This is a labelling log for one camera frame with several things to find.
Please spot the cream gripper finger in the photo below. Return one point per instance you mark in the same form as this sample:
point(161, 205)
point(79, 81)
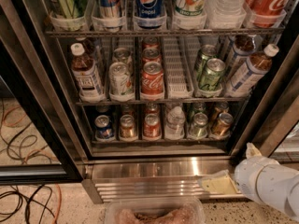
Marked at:
point(252, 151)
point(221, 182)

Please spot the orange soda can front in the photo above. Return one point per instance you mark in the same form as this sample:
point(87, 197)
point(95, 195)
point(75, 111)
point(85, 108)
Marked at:
point(222, 124)

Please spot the orange soda can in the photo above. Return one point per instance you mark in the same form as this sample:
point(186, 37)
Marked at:
point(222, 124)
point(218, 108)

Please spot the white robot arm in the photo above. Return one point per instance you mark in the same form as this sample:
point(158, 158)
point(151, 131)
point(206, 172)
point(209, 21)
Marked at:
point(260, 179)

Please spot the right glass fridge door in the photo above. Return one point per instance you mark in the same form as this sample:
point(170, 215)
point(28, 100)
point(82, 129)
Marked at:
point(273, 109)

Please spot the glass fridge door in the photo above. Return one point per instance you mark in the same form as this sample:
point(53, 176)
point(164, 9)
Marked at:
point(34, 68)
point(273, 109)

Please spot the orange soda can rear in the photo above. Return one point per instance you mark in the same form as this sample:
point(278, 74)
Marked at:
point(218, 108)

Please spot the green can bottom front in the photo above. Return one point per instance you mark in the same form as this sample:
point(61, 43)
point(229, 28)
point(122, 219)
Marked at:
point(198, 127)

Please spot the green can bottom rear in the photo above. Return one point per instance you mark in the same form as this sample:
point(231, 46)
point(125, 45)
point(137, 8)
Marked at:
point(199, 107)

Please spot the green can middle front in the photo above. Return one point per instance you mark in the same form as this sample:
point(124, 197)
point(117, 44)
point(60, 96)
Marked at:
point(212, 74)

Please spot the red can bottom front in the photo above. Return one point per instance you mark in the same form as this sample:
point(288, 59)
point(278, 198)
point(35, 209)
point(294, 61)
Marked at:
point(152, 126)

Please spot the steel fridge base grille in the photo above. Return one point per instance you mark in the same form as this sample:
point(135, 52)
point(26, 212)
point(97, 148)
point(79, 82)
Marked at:
point(108, 181)

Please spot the empty white shelf tray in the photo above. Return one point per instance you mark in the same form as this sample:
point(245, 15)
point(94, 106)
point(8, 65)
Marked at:
point(176, 71)

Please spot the red can bottom rear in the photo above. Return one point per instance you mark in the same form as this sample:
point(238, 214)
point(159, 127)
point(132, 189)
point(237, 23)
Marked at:
point(151, 108)

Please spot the green can middle rear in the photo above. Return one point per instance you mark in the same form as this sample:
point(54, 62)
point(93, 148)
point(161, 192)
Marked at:
point(205, 53)

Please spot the gold can bottom front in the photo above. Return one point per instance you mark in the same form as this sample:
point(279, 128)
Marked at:
point(127, 127)

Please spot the gold can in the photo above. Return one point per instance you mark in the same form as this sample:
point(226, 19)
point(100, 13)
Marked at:
point(127, 110)
point(127, 127)

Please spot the red coca-cola can front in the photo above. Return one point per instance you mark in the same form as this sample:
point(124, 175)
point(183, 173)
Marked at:
point(152, 78)

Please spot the red coca-cola can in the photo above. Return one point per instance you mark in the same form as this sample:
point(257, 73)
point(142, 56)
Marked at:
point(152, 78)
point(150, 42)
point(151, 55)

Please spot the gold can bottom rear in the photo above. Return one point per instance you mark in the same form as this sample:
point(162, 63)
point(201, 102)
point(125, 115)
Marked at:
point(127, 110)

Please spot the blue pepsi can bottom front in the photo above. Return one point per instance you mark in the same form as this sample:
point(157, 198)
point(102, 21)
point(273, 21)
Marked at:
point(103, 127)

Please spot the blue can bottom rear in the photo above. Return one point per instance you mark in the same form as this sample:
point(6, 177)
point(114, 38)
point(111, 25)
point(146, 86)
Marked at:
point(103, 110)

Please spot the white 7up can front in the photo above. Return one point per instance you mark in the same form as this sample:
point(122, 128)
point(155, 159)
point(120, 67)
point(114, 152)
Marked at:
point(120, 79)

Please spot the white 7up can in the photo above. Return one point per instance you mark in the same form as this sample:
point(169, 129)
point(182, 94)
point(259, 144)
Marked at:
point(120, 79)
point(123, 55)

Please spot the red coca-cola can middle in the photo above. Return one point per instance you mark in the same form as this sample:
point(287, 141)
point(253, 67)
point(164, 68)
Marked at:
point(151, 55)

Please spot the red coca-cola can rear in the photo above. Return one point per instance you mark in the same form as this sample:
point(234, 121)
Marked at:
point(150, 42)

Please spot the white 7up can rear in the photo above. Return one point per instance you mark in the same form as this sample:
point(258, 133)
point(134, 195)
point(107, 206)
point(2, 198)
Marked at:
point(123, 55)

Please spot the pepsi can top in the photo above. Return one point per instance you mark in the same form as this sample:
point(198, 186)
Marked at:
point(149, 9)

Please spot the left glass fridge door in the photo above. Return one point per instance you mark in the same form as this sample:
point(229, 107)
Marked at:
point(34, 68)

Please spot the red bull can top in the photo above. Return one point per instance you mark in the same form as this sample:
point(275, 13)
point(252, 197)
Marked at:
point(109, 9)

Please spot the tea bottle right front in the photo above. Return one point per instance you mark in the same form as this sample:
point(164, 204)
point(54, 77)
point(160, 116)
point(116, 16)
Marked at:
point(250, 72)

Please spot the clear plastic food container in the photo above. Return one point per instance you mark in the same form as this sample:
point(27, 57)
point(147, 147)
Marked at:
point(157, 210)

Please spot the tea bottle right rear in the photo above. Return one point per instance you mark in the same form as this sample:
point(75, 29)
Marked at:
point(243, 46)

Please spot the coca-cola bottle top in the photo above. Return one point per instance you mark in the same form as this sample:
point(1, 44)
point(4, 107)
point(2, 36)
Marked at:
point(265, 12)

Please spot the clear water bottle top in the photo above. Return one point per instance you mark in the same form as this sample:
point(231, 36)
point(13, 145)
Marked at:
point(227, 0)

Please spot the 7up zero bottle top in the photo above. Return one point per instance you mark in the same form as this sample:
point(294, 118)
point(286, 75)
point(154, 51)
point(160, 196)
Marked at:
point(189, 8)

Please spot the iced tea bottle left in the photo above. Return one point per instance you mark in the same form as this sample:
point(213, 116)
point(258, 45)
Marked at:
point(86, 73)

